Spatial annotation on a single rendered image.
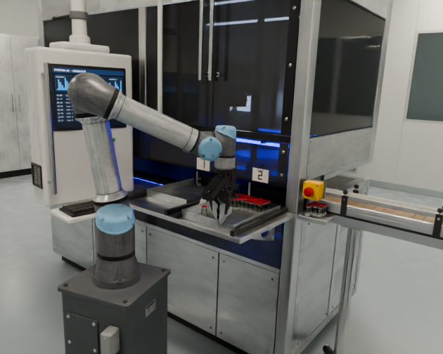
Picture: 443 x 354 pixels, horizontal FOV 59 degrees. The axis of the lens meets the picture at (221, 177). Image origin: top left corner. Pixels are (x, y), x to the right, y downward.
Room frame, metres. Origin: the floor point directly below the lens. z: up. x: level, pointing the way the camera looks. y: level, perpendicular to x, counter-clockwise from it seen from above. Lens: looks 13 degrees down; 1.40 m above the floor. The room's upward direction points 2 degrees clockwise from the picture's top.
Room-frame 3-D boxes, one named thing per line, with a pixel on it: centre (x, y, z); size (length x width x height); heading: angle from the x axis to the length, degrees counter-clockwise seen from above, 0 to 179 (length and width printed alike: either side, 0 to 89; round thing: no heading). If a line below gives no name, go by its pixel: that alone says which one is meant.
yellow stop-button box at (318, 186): (1.60, -0.39, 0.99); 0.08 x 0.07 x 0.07; 143
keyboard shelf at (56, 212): (1.90, 0.62, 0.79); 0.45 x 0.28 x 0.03; 136
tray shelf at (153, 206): (1.70, 0.06, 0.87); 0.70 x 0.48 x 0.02; 53
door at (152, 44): (2.06, 0.24, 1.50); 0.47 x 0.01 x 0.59; 53
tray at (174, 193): (1.86, 0.15, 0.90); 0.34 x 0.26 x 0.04; 143
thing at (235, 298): (2.63, 0.19, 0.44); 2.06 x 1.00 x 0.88; 53
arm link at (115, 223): (1.16, 0.33, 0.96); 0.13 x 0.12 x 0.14; 17
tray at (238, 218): (1.56, -0.05, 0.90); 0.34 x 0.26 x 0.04; 142
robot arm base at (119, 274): (1.15, 0.32, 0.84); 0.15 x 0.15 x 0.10
